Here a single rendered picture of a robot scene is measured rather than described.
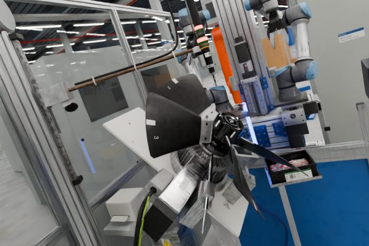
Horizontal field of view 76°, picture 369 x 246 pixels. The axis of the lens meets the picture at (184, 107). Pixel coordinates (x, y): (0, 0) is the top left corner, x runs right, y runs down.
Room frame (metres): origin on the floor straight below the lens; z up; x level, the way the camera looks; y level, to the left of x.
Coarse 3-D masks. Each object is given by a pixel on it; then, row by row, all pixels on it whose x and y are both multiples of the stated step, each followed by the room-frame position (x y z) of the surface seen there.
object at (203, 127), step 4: (204, 120) 0.88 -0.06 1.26; (208, 120) 0.89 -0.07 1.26; (204, 124) 0.88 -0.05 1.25; (208, 124) 0.89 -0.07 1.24; (212, 124) 0.90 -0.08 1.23; (204, 128) 0.88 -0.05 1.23; (208, 128) 0.89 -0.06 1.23; (200, 132) 0.87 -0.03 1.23; (204, 132) 0.88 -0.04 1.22; (208, 132) 0.89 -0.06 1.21; (200, 136) 0.86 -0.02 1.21; (204, 136) 0.87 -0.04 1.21; (208, 136) 0.88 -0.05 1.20; (200, 140) 0.86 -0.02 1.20; (204, 140) 0.87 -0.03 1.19; (208, 140) 0.88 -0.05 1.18
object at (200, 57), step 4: (192, 48) 1.00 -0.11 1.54; (196, 48) 1.00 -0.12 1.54; (192, 52) 1.02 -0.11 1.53; (196, 52) 1.00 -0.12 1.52; (200, 52) 0.99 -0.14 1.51; (196, 56) 0.99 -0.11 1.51; (200, 56) 1.00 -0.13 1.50; (200, 60) 1.00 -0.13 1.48; (204, 60) 1.00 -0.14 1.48; (200, 64) 1.01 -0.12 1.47; (204, 64) 1.00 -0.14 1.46; (212, 64) 0.98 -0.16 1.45; (216, 64) 0.99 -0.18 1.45; (204, 68) 1.00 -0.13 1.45
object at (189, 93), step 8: (184, 80) 1.12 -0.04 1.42; (192, 80) 1.12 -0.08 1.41; (160, 88) 1.09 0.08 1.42; (176, 88) 1.08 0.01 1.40; (184, 88) 1.08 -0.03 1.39; (192, 88) 1.08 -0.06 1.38; (200, 88) 1.08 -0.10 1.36; (168, 96) 1.06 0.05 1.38; (176, 96) 1.06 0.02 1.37; (184, 96) 1.05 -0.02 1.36; (192, 96) 1.05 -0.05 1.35; (200, 96) 1.04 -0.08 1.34; (184, 104) 1.03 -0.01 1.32; (192, 104) 1.02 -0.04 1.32; (200, 104) 1.02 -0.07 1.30; (208, 104) 1.01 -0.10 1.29; (200, 112) 1.00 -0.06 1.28
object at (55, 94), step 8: (40, 88) 0.93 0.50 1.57; (48, 88) 0.91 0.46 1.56; (56, 88) 0.92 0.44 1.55; (64, 88) 0.92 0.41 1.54; (40, 96) 0.92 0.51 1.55; (48, 96) 0.91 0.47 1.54; (56, 96) 0.91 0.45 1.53; (64, 96) 0.92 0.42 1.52; (72, 96) 0.97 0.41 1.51; (48, 104) 0.91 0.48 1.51
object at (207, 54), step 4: (204, 48) 1.00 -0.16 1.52; (208, 48) 1.00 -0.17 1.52; (204, 52) 1.00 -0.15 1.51; (208, 52) 1.00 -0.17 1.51; (204, 56) 1.00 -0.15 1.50; (208, 56) 1.00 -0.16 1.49; (208, 60) 1.00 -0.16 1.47; (212, 60) 1.01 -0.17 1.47; (208, 64) 1.00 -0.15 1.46; (208, 68) 1.01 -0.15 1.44; (212, 68) 1.00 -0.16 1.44; (212, 72) 1.01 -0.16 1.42
